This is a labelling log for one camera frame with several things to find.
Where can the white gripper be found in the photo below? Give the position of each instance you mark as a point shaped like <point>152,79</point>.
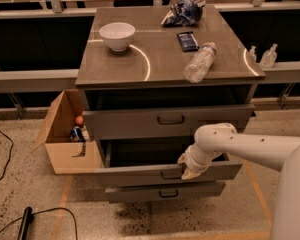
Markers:
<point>194,163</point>

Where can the cardboard box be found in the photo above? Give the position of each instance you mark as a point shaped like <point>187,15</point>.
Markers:
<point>67,157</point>

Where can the clear plastic water bottle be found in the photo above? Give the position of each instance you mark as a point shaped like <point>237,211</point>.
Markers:
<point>198,67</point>

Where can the orange fruit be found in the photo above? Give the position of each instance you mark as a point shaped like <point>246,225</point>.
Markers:
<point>79,121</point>

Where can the white ceramic bowl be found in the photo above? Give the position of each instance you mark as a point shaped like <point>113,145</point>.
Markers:
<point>117,35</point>

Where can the grey drawer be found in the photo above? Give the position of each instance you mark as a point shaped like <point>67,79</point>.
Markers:
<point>164,192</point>
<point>161,122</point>
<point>153,161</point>

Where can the grey metal rail shelf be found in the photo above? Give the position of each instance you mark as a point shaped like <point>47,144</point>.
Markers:
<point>59,79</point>

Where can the grey drawer cabinet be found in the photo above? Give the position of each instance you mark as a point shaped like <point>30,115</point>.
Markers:
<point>150,72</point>

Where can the dark blue snack bar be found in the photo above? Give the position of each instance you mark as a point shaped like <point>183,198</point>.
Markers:
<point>187,41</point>

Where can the small clear sanitizer bottle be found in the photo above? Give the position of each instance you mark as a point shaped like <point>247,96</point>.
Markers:
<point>252,51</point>

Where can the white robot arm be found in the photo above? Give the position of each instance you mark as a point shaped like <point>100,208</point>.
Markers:
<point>280,153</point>

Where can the crumpled blue chip bag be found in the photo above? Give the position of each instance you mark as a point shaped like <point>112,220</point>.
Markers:
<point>184,13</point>

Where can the large clear sanitizer bottle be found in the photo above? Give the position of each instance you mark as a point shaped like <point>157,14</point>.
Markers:
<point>269,57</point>

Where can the blue soda can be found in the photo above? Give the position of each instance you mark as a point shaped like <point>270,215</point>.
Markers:
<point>76,134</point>

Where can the grey bottom drawer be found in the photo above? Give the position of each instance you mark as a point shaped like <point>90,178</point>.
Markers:
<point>164,192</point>

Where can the grey top drawer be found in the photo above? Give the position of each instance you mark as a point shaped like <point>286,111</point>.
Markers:
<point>161,122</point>

